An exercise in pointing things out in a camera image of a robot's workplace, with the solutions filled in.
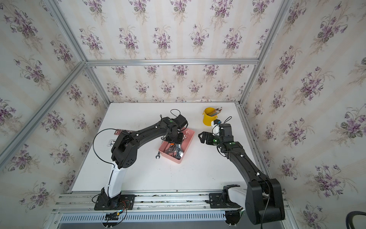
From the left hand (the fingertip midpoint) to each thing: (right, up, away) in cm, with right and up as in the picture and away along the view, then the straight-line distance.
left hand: (180, 142), depth 92 cm
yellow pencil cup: (+20, +15, +9) cm, 27 cm away
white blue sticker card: (-47, -1, +3) cm, 47 cm away
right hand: (+16, +5, -6) cm, 18 cm away
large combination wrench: (-2, -6, -3) cm, 7 cm away
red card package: (-45, +6, +8) cm, 46 cm away
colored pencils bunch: (+24, +20, +2) cm, 32 cm away
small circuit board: (-35, -34, -20) cm, 52 cm away
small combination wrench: (-14, -8, -1) cm, 16 cm away
